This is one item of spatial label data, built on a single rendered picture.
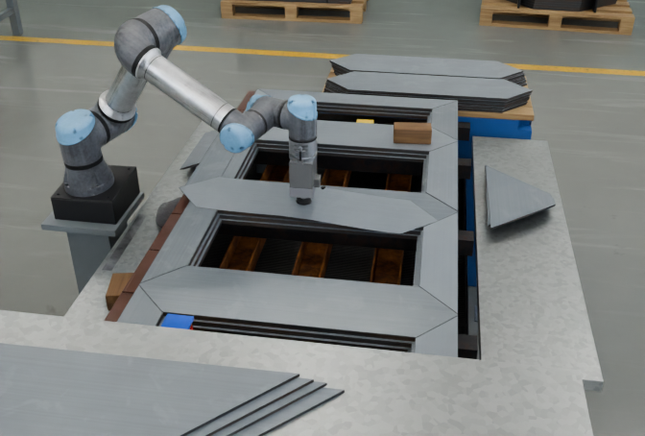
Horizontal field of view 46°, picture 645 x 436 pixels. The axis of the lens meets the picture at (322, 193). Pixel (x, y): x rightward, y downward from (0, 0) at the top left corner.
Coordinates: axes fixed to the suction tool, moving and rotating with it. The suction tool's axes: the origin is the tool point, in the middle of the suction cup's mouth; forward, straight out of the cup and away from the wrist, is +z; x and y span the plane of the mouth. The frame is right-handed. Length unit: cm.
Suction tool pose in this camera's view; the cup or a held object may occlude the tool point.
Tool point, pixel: (303, 205)
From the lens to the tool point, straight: 209.3
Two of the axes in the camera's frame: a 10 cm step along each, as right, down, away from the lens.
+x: -9.9, -0.7, 1.2
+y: 1.4, -5.0, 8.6
